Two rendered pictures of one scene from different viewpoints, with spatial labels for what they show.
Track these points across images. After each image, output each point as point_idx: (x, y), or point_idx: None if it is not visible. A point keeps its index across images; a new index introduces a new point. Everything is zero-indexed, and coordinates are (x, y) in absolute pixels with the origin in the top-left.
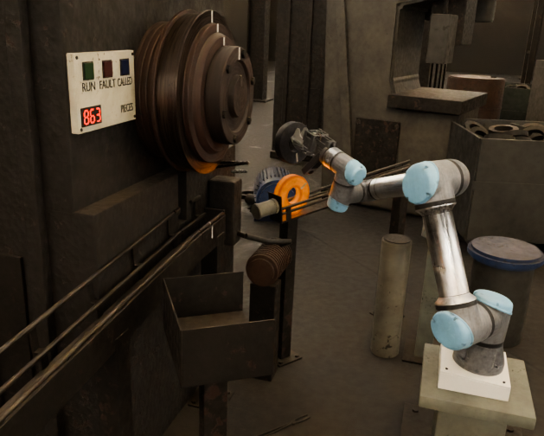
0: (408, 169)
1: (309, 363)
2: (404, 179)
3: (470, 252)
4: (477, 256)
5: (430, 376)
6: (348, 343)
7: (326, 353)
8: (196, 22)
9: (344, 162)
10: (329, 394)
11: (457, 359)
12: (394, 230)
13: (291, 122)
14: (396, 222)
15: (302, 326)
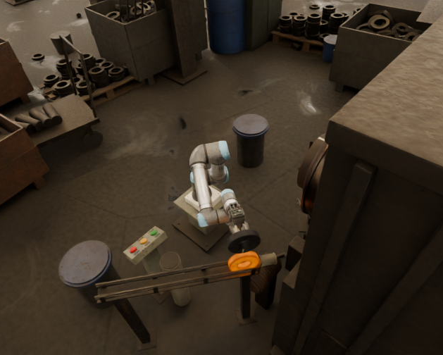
0: (227, 150)
1: (232, 301)
2: (229, 154)
3: (107, 270)
4: (110, 262)
5: (220, 204)
6: (198, 313)
7: (217, 308)
8: None
9: (233, 194)
10: None
11: (211, 194)
12: (132, 310)
13: (246, 231)
14: (130, 306)
15: (215, 346)
